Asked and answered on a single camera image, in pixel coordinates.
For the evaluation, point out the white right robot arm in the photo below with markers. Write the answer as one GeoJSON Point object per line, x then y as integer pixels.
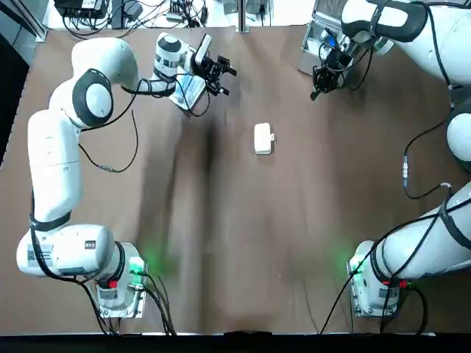
{"type": "Point", "coordinates": [412, 253]}

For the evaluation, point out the silver aluminium case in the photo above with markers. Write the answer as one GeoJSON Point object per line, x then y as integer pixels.
{"type": "Point", "coordinates": [309, 44]}

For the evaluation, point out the black power adapter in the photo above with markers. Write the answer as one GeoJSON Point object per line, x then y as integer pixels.
{"type": "Point", "coordinates": [132, 9]}

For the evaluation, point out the black network switch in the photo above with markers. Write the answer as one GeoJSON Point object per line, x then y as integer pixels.
{"type": "Point", "coordinates": [79, 8]}

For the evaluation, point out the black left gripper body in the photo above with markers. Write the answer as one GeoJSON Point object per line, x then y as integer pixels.
{"type": "Point", "coordinates": [211, 70]}

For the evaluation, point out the small white medicine box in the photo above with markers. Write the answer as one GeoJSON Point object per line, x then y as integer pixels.
{"type": "Point", "coordinates": [263, 139]}

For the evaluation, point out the white blue face mask packet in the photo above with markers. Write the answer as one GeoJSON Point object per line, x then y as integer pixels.
{"type": "Point", "coordinates": [180, 92]}
{"type": "Point", "coordinates": [193, 93]}

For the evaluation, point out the black usb hub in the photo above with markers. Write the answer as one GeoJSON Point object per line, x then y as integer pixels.
{"type": "Point", "coordinates": [176, 15]}

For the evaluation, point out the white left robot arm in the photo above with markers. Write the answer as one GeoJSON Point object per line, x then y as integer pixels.
{"type": "Point", "coordinates": [51, 154]}

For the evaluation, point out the aluminium frame post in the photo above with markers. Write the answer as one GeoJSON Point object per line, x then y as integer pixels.
{"type": "Point", "coordinates": [243, 16]}

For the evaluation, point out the aluminium corner post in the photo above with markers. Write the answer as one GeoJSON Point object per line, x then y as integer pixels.
{"type": "Point", "coordinates": [38, 22]}

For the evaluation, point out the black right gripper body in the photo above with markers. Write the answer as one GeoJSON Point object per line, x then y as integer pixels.
{"type": "Point", "coordinates": [349, 59]}

